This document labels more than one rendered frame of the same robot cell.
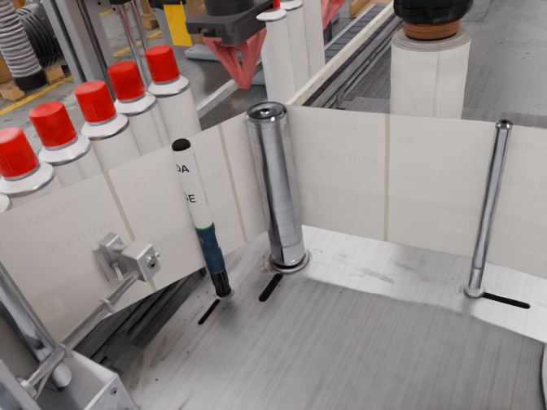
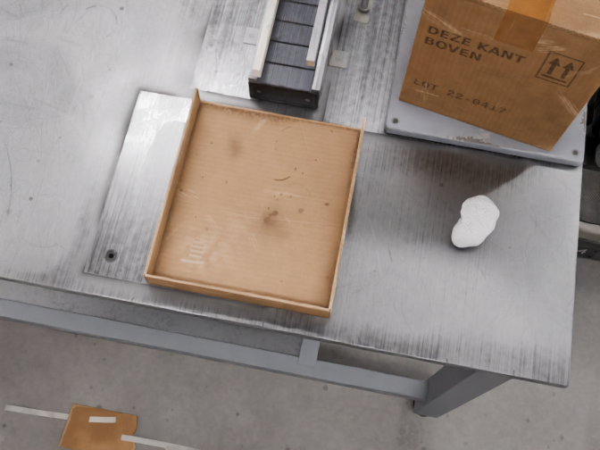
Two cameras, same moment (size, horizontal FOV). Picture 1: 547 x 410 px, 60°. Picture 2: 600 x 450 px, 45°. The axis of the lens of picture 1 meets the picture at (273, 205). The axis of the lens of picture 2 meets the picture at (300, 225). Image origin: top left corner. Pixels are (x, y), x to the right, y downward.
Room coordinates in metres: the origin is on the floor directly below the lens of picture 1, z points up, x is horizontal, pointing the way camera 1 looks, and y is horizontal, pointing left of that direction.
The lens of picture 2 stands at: (1.81, -0.62, 1.82)
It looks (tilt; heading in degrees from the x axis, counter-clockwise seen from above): 70 degrees down; 154
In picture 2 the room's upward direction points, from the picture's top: 2 degrees clockwise
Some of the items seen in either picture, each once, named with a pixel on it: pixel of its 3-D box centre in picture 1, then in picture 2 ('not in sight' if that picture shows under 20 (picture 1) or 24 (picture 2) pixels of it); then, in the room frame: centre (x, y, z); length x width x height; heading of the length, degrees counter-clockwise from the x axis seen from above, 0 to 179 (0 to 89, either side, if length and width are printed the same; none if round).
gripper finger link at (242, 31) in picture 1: (233, 56); not in sight; (0.57, 0.02, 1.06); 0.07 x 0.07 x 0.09; 55
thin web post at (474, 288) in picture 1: (487, 218); not in sight; (0.30, -0.18, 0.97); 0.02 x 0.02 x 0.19
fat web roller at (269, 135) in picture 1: (278, 194); not in sight; (0.39, -0.01, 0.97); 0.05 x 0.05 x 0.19
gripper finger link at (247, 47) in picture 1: (243, 49); not in sight; (0.59, 0.00, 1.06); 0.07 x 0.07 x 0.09; 55
